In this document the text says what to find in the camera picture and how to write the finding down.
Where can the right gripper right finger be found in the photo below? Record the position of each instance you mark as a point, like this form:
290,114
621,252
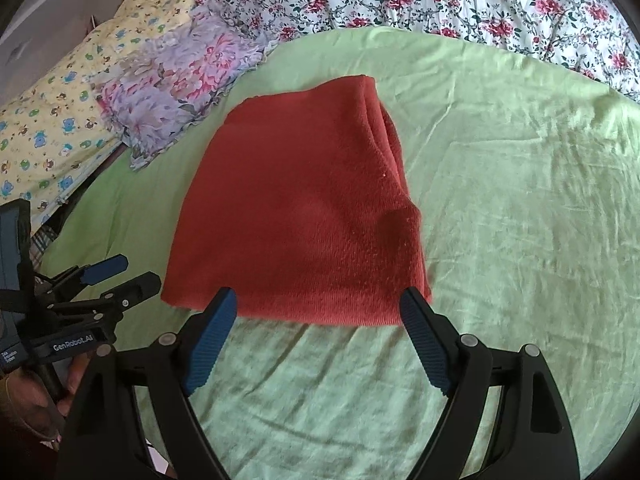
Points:
531,437

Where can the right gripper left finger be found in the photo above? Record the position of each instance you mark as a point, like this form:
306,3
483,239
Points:
103,436

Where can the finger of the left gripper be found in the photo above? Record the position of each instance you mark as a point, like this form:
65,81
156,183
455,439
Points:
126,295
79,277

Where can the red knit sweater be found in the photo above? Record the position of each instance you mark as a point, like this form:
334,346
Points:
301,206

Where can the person's left hand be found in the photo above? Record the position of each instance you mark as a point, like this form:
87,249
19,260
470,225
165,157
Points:
25,403

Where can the yellow cartoon print pillow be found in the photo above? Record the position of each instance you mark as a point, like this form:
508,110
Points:
52,134

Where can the purple floral pillow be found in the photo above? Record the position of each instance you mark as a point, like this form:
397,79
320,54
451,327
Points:
170,83

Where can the green bed sheet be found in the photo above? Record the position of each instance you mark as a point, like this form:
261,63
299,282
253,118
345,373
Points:
527,178

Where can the white rose floral quilt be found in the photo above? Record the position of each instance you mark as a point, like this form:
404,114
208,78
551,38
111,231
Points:
590,37

